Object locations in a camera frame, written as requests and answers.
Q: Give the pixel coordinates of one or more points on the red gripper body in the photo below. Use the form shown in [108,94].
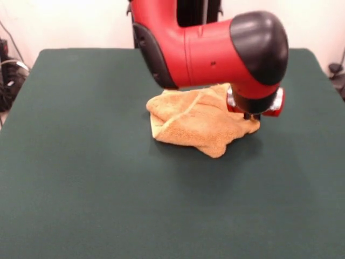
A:
[277,112]

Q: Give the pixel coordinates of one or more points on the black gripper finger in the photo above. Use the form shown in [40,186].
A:
[247,116]
[257,117]

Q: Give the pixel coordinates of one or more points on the tan terry towel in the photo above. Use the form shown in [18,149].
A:
[194,129]

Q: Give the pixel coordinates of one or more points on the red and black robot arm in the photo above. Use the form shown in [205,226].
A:
[210,48]

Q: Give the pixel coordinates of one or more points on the black round foot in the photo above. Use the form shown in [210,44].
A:
[335,68]

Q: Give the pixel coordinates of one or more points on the dark green table cloth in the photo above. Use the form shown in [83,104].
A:
[81,162]

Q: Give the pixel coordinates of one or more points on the small black device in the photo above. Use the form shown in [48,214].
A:
[3,48]

